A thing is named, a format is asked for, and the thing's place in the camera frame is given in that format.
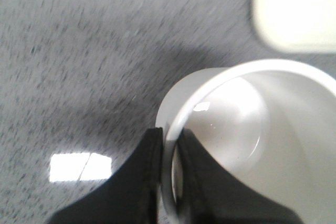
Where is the cream rectangular plastic tray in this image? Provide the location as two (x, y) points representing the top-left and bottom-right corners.
(251, 0), (335, 54)

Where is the white smiley mug black handle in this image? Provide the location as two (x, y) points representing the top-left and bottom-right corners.
(155, 59), (335, 223)

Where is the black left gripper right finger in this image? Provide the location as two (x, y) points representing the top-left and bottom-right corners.
(176, 129), (302, 223)

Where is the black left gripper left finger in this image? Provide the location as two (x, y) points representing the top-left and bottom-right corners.
(49, 127), (163, 223)

